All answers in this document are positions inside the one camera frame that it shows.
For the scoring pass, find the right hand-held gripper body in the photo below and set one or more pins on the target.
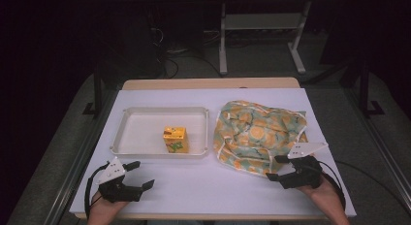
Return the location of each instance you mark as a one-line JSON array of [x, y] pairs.
[[305, 175]]

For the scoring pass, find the person's left hand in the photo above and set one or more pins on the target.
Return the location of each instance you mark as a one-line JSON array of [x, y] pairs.
[[102, 212]]

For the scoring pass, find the black metal stand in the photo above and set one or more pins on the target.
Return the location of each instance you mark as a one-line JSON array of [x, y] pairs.
[[98, 89], [364, 89]]

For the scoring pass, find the aluminium rail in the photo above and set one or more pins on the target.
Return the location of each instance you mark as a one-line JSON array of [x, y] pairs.
[[381, 144], [80, 154]]

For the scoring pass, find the person's right hand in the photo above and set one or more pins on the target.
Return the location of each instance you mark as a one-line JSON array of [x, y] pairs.
[[326, 199]]

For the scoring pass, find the yellow juice carton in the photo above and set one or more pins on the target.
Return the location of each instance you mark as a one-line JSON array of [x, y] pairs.
[[176, 139]]

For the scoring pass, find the white table sheet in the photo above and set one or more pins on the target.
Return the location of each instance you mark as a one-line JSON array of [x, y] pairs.
[[200, 186]]

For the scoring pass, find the white metal desk frame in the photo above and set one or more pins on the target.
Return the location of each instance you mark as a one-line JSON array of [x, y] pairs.
[[222, 40]]

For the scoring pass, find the orange green patterned cloth bag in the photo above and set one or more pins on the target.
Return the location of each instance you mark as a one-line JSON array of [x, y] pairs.
[[255, 134]]

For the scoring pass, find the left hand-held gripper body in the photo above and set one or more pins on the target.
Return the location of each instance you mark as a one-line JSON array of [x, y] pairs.
[[114, 190]]

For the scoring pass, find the white plastic tray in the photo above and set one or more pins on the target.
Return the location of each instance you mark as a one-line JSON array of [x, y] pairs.
[[142, 131]]

